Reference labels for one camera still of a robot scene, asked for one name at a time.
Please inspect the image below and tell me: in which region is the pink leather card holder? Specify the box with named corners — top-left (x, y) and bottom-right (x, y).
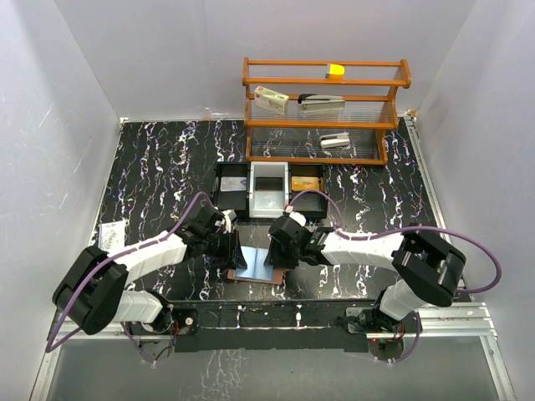
top-left (227, 246), bottom-right (286, 285)

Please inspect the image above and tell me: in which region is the orange card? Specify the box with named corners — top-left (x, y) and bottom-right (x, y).
top-left (291, 176), bottom-right (324, 191)

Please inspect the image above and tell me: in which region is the silver VIP card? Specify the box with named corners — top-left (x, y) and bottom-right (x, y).
top-left (219, 176), bottom-right (247, 192)

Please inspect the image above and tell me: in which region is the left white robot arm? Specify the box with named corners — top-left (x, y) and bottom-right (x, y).
top-left (52, 206), bottom-right (247, 335)

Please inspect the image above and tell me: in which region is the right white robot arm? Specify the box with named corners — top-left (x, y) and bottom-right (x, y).
top-left (266, 215), bottom-right (466, 332)

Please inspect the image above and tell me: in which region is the left black tray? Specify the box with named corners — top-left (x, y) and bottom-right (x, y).
top-left (211, 162), bottom-right (250, 221)

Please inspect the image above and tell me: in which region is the middle white tray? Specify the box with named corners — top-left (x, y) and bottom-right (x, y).
top-left (248, 162), bottom-right (290, 219)

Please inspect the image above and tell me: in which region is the white paper label sheet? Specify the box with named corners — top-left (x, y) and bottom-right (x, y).
top-left (98, 221), bottom-right (126, 251)

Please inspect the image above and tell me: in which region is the black front base bar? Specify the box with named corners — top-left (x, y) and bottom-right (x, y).
top-left (166, 300), bottom-right (423, 355)

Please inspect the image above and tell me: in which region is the small white hole punch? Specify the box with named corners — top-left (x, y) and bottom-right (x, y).
top-left (319, 132), bottom-right (351, 150)

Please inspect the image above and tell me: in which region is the orange wooden shelf rack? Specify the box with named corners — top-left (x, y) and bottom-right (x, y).
top-left (242, 58), bottom-right (412, 165)

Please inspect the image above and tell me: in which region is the grey black stapler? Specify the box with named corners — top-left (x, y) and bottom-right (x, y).
top-left (298, 94), bottom-right (345, 113)

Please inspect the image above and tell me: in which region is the white staples box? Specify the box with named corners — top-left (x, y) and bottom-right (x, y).
top-left (254, 86), bottom-right (289, 115)

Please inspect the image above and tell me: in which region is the yellow sticky note block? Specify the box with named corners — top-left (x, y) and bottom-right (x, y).
top-left (325, 63), bottom-right (345, 79)

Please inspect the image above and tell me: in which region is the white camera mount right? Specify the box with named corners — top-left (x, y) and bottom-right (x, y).
top-left (283, 205), bottom-right (307, 226)

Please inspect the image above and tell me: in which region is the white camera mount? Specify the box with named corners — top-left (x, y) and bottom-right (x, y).
top-left (283, 205), bottom-right (307, 226)
top-left (215, 210), bottom-right (237, 234)

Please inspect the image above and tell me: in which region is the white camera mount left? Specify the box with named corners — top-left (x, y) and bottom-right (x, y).
top-left (215, 210), bottom-right (237, 234)

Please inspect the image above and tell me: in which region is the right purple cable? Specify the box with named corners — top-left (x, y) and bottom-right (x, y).
top-left (288, 190), bottom-right (502, 293)

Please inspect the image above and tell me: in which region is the purple cable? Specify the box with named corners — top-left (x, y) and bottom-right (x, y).
top-left (288, 190), bottom-right (502, 293)
top-left (44, 191), bottom-right (218, 354)

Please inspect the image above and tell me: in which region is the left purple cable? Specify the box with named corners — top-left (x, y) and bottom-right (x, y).
top-left (44, 191), bottom-right (218, 354)

